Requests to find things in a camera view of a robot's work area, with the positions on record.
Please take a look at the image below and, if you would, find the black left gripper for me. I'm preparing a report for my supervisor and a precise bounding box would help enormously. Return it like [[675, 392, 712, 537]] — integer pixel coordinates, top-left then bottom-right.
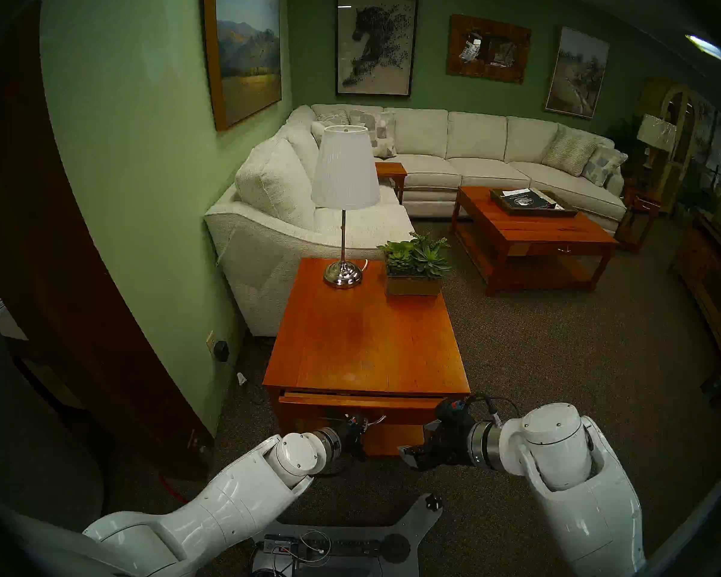
[[335, 415, 376, 460]]

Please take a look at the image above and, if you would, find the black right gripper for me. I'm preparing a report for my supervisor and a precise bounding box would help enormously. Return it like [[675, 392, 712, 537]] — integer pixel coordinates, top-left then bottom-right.
[[400, 420, 473, 469]]

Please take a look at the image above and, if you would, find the wooden drawer with metal handle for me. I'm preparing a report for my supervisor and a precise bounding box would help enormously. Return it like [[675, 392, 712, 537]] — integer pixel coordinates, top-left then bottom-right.
[[278, 391, 445, 457]]

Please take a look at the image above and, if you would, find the orange wooden end table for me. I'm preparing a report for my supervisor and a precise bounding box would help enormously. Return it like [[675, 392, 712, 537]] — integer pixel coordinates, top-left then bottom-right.
[[263, 257, 470, 457]]

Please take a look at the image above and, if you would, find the black power strip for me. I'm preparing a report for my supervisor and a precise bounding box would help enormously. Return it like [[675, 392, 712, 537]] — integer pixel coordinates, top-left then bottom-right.
[[263, 537, 382, 561]]

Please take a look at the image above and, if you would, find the succulent planter box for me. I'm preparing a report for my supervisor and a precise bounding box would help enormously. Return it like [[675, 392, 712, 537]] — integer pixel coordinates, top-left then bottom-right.
[[377, 232, 452, 297]]

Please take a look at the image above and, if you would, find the cream sectional sofa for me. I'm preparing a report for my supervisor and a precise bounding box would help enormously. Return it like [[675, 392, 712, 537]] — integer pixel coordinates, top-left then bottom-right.
[[204, 104, 628, 337]]

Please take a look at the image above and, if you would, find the wooden coffee table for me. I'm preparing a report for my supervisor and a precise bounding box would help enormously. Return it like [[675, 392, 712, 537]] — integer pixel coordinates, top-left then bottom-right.
[[451, 186, 619, 297]]

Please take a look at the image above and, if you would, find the small wooden side table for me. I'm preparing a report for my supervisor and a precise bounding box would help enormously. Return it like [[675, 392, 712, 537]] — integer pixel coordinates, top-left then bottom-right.
[[374, 161, 408, 205]]

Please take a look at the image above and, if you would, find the white shade table lamp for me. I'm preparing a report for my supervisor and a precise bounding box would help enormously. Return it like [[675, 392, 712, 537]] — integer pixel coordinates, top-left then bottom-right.
[[311, 125, 381, 290]]

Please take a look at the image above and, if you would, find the dark cover book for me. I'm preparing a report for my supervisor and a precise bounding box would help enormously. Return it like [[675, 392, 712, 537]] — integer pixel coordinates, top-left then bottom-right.
[[502, 189, 556, 210]]

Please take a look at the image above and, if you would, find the dark wooden tray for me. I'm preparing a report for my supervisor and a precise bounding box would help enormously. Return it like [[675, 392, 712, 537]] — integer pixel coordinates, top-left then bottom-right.
[[490, 188, 579, 219]]

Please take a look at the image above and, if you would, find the dark red end table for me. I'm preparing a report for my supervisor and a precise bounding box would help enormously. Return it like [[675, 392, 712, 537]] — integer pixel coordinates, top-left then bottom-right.
[[614, 188, 662, 255]]

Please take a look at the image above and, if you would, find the striped beige throw pillow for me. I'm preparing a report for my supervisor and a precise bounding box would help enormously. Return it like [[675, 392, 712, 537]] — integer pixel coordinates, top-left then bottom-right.
[[542, 127, 598, 177]]

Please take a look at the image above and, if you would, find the wooden sideboard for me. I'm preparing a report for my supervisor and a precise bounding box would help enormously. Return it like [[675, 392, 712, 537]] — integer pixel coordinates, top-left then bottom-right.
[[673, 206, 721, 357]]

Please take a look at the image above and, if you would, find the brown wooden door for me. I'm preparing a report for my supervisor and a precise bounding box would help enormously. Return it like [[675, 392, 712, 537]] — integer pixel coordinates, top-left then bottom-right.
[[0, 0, 214, 480]]

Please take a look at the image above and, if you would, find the dark green floor plant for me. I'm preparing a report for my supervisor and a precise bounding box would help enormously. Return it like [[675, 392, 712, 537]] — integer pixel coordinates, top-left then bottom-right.
[[607, 116, 646, 174]]

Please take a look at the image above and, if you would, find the wood framed mirror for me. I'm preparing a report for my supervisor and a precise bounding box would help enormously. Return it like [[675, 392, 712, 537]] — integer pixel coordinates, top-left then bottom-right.
[[446, 14, 532, 85]]

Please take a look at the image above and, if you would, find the black framed horse picture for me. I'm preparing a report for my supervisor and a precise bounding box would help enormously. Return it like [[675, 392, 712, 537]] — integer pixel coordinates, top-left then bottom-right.
[[335, 0, 419, 97]]

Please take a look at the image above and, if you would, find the mountain landscape painting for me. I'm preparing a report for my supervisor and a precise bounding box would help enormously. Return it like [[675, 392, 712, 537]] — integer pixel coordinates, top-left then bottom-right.
[[203, 0, 283, 132]]

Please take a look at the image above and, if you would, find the tree landscape painting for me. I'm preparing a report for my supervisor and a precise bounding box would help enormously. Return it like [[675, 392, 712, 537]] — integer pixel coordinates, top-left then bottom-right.
[[544, 26, 610, 120]]

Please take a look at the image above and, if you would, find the arched wooden cabinet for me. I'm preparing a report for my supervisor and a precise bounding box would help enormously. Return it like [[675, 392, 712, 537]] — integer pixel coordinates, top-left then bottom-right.
[[640, 80, 701, 216]]

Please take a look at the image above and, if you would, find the ceiling light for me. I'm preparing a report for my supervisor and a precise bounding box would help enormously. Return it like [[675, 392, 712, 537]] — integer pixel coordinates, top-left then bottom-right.
[[685, 34, 721, 66]]

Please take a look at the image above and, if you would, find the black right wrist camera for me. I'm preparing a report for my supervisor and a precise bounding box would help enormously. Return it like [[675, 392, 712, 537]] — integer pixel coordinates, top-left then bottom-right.
[[434, 395, 469, 429]]

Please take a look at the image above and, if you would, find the black right camera cable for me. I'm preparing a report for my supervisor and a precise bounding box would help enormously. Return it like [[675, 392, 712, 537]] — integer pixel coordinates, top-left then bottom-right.
[[464, 393, 521, 427]]

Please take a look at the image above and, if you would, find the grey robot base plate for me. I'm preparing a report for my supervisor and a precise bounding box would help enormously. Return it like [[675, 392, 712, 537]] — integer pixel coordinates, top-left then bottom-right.
[[249, 493, 444, 577]]

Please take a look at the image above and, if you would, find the black power cord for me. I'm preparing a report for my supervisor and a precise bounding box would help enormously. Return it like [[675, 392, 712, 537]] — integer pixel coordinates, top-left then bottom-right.
[[228, 356, 271, 405]]

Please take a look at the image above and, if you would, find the white wire coil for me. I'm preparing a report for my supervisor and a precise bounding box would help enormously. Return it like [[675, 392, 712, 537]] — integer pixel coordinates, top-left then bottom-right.
[[297, 529, 331, 564]]

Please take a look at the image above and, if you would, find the red cable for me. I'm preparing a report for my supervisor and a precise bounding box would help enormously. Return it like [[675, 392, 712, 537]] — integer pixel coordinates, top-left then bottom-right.
[[156, 472, 190, 504]]

